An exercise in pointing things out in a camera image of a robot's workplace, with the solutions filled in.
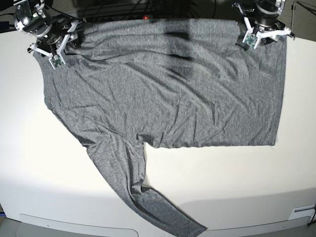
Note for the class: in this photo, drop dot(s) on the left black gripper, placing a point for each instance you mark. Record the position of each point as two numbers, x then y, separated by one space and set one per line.
266 23

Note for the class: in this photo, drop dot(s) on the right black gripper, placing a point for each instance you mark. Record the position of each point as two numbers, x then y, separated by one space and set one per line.
52 35

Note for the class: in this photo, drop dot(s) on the grey long-sleeve T-shirt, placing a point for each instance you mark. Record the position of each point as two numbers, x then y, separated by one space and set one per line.
169 83

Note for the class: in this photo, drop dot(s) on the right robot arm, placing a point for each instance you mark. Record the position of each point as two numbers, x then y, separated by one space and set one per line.
29 12

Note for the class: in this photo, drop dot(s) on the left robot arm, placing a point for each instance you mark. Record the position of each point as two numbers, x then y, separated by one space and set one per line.
264 6

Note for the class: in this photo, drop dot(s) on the black power strip red light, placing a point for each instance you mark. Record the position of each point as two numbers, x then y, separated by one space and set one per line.
111 18

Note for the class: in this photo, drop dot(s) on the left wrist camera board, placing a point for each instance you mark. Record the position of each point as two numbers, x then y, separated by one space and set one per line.
251 40

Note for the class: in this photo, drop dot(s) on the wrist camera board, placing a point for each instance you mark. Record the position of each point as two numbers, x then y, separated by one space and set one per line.
251 40
56 61

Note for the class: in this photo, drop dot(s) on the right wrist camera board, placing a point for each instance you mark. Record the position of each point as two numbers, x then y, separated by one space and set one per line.
56 61

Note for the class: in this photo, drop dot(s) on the grey metal stand frame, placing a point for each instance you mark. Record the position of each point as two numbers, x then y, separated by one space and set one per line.
303 22

